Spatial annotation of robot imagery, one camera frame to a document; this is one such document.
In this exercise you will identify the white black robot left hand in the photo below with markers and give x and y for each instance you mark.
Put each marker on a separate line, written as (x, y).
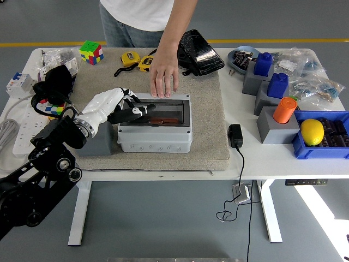
(101, 106)

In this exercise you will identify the person's left hand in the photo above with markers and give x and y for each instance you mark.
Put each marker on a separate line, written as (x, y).
(165, 71)

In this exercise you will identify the smoked transparent box lid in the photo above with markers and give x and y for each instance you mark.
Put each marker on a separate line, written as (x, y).
(169, 110)

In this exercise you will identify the orange cylinder battery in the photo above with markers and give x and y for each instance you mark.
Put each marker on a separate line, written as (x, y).
(285, 110)
(163, 120)

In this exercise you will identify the person's left forearm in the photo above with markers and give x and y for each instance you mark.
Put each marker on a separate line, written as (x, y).
(178, 24)

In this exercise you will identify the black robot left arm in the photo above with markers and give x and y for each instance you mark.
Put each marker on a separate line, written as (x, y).
(43, 169)

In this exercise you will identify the grey plastic junction box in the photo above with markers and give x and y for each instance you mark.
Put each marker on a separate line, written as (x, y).
(155, 140)

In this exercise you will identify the blue square battery block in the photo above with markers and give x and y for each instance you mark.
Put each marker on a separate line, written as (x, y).
(277, 86)
(263, 64)

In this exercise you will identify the silver metal box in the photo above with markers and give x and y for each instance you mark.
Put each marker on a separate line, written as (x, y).
(241, 194)

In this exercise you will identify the grey block with round hole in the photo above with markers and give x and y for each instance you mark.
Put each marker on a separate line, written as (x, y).
(101, 144)

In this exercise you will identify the glossy black pouch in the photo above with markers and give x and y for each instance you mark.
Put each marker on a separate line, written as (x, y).
(203, 54)

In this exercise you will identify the white-topped puzzle cube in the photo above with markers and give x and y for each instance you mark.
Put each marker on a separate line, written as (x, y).
(54, 109)

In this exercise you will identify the black cloth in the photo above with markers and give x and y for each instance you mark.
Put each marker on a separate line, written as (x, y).
(56, 79)

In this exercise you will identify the green-topped puzzle cube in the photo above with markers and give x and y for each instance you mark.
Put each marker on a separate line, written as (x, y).
(91, 52)

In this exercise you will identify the person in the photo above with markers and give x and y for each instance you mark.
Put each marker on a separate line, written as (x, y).
(139, 16)

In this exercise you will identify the grey-brown mat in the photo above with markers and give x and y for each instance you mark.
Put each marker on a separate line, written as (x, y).
(207, 114)

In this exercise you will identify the clear bag of small parts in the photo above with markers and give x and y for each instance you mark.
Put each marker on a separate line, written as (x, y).
(65, 56)

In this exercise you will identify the small metal screws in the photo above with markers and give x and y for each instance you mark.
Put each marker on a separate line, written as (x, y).
(231, 72)

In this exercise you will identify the light blue dish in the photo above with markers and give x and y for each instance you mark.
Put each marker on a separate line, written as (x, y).
(231, 61)

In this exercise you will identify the white power strip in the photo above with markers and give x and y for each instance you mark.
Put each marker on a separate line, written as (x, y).
(27, 128)

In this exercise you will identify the dark components in dish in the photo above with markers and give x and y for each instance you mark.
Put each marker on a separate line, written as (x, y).
(241, 59)

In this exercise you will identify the white blue circuit breaker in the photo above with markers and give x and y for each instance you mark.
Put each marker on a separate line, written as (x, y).
(19, 84)

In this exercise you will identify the grey holder block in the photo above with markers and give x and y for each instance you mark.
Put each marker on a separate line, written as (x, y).
(275, 133)
(249, 83)
(263, 103)

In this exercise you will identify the black table control panel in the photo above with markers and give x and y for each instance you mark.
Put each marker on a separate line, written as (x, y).
(305, 182)

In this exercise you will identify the white table leg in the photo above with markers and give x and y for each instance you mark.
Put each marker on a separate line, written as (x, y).
(270, 213)
(79, 213)

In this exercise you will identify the black power adapter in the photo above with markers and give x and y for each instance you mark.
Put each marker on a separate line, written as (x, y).
(235, 135)

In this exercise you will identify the blue plastic bin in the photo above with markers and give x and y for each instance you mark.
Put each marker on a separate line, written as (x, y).
(313, 152)

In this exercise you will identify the clear bag white label parts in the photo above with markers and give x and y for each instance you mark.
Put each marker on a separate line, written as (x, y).
(287, 65)

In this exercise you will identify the small green object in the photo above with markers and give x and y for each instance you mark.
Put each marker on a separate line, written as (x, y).
(293, 97)

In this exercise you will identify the dark capacitors pile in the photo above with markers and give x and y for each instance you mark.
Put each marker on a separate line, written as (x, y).
(335, 128)

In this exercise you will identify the yellow lemon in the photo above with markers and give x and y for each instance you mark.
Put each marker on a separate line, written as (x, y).
(311, 131)

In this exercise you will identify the clear bag blue parts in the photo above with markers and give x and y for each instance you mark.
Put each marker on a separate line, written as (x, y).
(313, 68)

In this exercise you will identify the clear bag mixed resistors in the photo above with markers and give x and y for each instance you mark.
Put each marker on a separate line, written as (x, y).
(319, 90)

